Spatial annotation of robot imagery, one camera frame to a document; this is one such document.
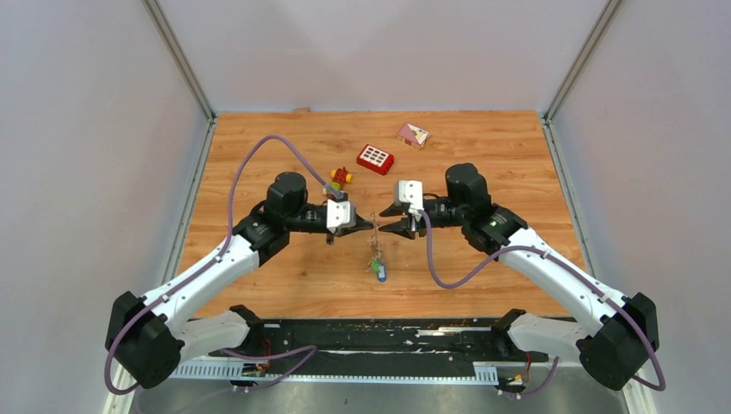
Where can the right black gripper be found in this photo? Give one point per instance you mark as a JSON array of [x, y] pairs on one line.
[[408, 227]]

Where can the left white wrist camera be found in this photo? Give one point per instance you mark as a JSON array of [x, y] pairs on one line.
[[338, 215]]

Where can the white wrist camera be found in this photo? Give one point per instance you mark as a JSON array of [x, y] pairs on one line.
[[338, 215], [409, 197]]

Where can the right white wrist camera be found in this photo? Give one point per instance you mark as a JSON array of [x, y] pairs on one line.
[[409, 197]]

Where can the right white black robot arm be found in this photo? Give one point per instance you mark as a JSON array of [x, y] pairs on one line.
[[615, 337]]

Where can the large clear keyring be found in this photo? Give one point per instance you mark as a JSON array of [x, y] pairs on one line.
[[373, 240]]

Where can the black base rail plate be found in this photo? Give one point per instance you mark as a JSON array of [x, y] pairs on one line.
[[444, 351]]

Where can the left aluminium frame post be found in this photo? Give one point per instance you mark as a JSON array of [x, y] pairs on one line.
[[169, 38]]

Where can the pink picture toy block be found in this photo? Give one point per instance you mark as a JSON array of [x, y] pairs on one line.
[[413, 136]]

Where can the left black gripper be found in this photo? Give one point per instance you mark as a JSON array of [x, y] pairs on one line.
[[360, 224]]

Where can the bunch of coloured keys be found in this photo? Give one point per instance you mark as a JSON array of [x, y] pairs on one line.
[[378, 266]]

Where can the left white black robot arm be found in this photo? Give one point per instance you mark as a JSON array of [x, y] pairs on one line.
[[151, 334]]

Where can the red window toy brick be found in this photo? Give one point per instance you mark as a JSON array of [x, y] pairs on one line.
[[375, 159]]

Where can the right aluminium frame post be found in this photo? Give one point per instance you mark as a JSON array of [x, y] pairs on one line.
[[598, 29]]

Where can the colourful toy brick car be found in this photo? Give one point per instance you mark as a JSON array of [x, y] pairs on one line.
[[339, 178]]

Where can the aluminium frame post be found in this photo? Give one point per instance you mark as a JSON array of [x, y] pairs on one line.
[[598, 29], [169, 38]]

